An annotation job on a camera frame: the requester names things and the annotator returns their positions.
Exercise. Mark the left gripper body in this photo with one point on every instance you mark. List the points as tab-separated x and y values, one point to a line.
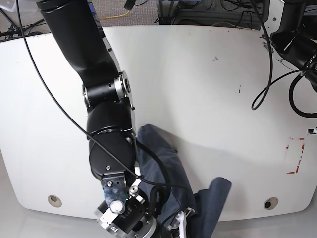
312	131

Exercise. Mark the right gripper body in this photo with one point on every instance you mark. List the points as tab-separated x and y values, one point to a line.
179	224

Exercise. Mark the blue T-shirt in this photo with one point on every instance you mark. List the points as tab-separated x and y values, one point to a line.
207	203

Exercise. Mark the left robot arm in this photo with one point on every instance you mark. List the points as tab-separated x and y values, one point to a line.
280	20

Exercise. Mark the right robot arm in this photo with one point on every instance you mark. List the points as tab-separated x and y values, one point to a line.
136	183

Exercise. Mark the red tape rectangle marking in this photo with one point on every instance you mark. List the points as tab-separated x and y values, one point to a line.
293	154

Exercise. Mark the right table cable grommet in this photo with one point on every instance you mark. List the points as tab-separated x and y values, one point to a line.
271	203

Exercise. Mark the table cable grommet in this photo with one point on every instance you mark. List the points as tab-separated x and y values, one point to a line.
271	203
54	201

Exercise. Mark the left table cable grommet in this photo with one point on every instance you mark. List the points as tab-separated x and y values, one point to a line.
54	201

